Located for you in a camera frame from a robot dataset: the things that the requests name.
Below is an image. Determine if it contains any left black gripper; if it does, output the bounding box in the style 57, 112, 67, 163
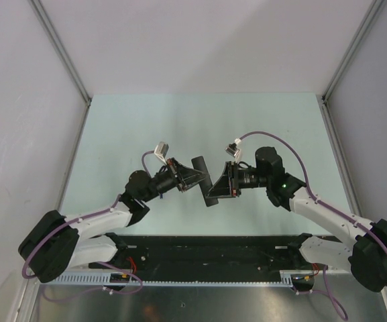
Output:
141, 158, 209, 203

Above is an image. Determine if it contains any aluminium frame post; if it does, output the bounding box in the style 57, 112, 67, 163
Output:
27, 0, 92, 107
321, 0, 387, 104

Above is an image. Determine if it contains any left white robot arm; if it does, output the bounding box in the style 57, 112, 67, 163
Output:
18, 158, 209, 283

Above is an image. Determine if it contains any purple cable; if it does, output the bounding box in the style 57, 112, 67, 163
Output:
236, 131, 387, 319
23, 150, 157, 280

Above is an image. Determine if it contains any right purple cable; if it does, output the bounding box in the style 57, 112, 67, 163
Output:
236, 131, 387, 319

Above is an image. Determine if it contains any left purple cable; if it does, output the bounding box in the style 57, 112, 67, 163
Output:
23, 150, 157, 280

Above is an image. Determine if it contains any right aluminium frame post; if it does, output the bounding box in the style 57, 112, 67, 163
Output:
321, 0, 387, 104

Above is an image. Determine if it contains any left aluminium frame post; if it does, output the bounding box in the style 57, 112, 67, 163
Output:
27, 0, 92, 107

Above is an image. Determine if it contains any black remote control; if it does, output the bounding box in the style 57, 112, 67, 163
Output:
191, 156, 219, 207

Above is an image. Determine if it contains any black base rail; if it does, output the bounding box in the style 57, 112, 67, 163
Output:
89, 233, 328, 282

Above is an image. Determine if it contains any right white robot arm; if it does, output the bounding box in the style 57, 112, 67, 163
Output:
204, 147, 387, 292

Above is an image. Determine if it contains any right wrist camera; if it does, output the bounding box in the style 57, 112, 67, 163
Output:
225, 138, 242, 164

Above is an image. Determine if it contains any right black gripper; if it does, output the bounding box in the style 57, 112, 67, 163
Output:
206, 160, 270, 198

